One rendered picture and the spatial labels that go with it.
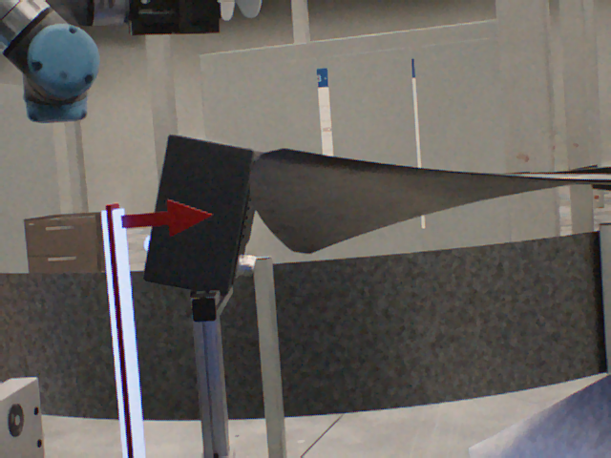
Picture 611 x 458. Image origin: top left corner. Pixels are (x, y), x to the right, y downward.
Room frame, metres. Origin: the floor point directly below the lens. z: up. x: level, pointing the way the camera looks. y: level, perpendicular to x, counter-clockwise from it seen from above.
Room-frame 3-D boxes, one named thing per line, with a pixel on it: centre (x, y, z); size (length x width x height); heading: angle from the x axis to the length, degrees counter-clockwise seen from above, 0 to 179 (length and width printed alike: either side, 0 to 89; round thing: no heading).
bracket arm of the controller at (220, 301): (1.22, 0.12, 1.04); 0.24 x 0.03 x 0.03; 179
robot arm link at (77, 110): (1.17, 0.29, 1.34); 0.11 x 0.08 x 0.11; 19
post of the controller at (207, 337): (1.12, 0.12, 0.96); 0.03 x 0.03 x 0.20; 89
